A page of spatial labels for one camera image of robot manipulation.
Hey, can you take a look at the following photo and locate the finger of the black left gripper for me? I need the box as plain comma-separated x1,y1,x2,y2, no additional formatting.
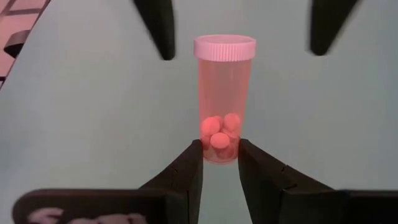
133,0,177,62
309,0,358,57

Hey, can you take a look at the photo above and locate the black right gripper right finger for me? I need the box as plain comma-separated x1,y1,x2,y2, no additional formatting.
238,139,398,224

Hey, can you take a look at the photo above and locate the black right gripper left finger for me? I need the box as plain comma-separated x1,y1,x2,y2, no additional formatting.
11,139,205,224

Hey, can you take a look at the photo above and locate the pink pill bottle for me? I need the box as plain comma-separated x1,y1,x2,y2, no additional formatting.
193,34,257,165

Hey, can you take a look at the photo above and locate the green table mat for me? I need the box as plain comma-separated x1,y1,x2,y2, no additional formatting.
0,0,398,224

